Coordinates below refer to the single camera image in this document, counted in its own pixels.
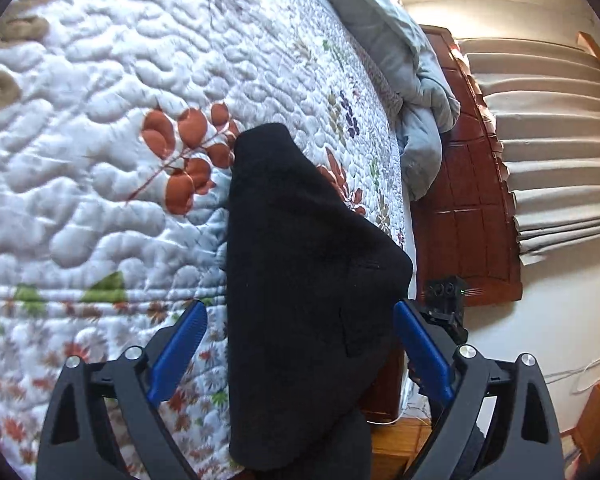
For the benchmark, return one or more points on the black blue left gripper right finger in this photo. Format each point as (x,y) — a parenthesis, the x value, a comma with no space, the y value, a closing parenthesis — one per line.
(495,419)

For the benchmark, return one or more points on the beige pleated curtain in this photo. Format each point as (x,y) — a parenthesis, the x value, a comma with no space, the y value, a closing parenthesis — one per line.
(544,100)

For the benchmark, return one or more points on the black pants with red stripe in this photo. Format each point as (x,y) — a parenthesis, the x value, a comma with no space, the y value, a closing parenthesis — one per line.
(310,290)

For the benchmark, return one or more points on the wooden bedside table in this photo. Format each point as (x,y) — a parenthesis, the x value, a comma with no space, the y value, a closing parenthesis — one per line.
(586,434)

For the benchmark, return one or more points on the grey rumpled duvet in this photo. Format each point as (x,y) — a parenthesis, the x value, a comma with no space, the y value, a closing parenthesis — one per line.
(401,50)

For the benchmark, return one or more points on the reddish brown wooden headboard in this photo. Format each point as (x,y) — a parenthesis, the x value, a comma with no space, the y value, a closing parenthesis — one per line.
(464,226)

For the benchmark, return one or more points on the white floral quilted bedspread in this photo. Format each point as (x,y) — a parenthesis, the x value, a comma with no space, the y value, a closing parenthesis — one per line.
(115,120)

